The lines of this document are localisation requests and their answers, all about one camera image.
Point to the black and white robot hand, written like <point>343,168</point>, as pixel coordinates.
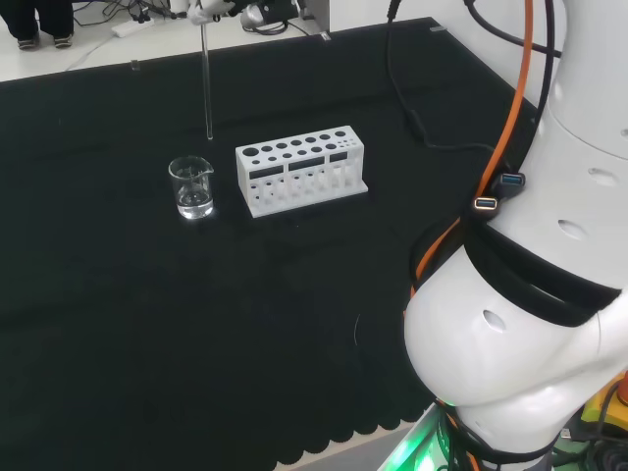
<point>203,10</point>

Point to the clear glass rod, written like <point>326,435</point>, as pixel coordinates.
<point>206,83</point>

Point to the white test tube rack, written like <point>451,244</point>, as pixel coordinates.
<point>294,157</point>

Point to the clear glass beaker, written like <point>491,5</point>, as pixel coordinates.
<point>193,206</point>

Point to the white power strip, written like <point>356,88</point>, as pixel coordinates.
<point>130,28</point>

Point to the person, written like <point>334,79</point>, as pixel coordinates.
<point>24,19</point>

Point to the black bench cloth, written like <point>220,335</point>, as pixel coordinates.
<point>147,319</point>

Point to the gold-rimmed USB plug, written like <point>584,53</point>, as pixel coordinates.
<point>486,203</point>

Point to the black USB plug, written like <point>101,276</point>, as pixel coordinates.
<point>512,180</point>

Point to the yellow stop button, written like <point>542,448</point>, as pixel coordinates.
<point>596,407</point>

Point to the grey metal post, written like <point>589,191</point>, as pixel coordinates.
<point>314,15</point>

